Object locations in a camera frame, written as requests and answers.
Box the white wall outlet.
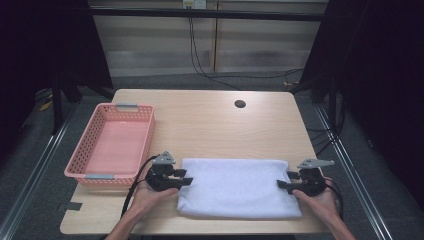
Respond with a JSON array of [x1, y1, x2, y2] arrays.
[[182, 0, 208, 10]]

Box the pink plastic basket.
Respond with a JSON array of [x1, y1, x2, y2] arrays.
[[63, 102, 156, 187]]

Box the grey tape strip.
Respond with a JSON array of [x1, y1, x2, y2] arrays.
[[65, 201, 84, 212]]

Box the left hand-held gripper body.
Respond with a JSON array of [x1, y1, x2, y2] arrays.
[[145, 150, 178, 193]]

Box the black floor cables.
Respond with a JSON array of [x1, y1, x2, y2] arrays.
[[305, 92, 347, 158]]

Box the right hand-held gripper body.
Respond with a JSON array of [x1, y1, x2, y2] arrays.
[[287, 158, 336, 198]]

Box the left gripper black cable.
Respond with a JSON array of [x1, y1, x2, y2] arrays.
[[120, 154, 161, 218]]

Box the metal floor rail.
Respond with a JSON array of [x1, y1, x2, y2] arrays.
[[0, 102, 80, 240], [314, 104, 395, 240]]

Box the black horizontal bar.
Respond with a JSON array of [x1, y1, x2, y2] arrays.
[[89, 7, 330, 23]]

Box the white printed garment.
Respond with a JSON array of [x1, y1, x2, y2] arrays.
[[176, 157, 303, 221]]

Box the yellow floor object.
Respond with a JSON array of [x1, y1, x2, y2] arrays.
[[38, 99, 54, 113]]

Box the person's right hand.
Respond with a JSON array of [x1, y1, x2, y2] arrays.
[[291, 177, 342, 224]]

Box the black curtain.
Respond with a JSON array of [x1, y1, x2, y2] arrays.
[[289, 0, 424, 203], [0, 0, 115, 164]]

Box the black metal stand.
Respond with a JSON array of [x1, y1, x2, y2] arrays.
[[327, 75, 338, 132], [50, 74, 65, 136]]

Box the black wall cable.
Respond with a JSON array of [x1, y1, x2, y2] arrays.
[[187, 15, 305, 91]]

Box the person's left hand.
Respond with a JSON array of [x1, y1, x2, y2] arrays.
[[127, 179, 181, 222]]

